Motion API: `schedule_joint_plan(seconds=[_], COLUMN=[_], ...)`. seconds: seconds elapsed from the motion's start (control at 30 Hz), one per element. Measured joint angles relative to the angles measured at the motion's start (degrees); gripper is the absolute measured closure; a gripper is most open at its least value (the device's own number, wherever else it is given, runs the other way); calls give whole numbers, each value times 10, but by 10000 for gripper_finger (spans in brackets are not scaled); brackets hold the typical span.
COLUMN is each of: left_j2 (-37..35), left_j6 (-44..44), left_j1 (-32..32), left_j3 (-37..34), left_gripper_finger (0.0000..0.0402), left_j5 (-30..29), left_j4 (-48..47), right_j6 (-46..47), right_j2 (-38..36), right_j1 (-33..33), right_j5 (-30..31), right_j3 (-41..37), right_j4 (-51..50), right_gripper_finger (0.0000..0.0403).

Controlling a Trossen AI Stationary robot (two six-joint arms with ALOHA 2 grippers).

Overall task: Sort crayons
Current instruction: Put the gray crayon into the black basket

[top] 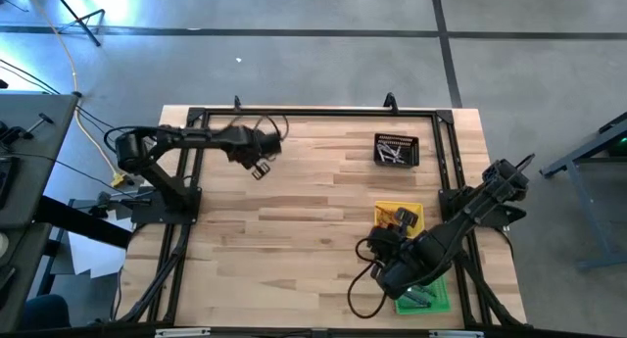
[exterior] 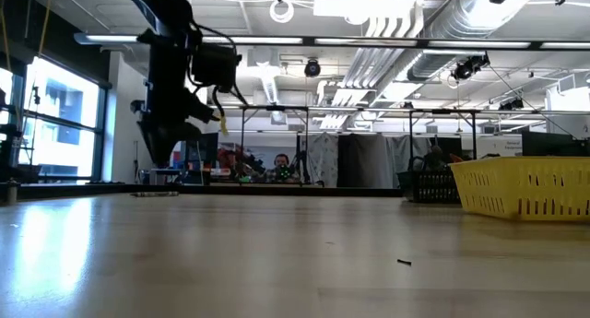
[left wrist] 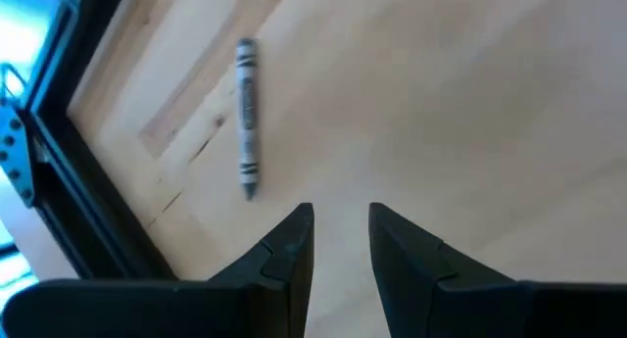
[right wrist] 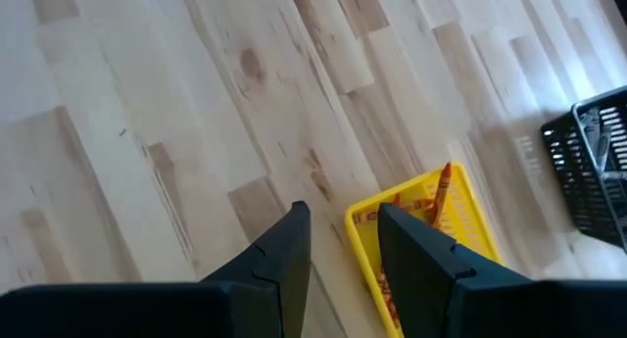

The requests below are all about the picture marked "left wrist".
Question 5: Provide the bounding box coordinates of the black aluminium table frame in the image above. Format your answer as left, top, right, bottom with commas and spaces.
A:
24, 0, 178, 281

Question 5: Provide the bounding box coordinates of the grey crayon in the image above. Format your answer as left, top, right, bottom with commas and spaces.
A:
235, 36, 262, 202

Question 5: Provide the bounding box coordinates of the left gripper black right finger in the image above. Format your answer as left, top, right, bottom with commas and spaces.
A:
368, 202, 627, 338

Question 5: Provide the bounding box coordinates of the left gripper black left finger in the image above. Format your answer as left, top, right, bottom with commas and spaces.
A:
2, 202, 315, 338

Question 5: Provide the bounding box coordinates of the grey perforated corner bracket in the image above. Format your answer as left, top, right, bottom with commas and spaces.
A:
0, 102, 36, 208

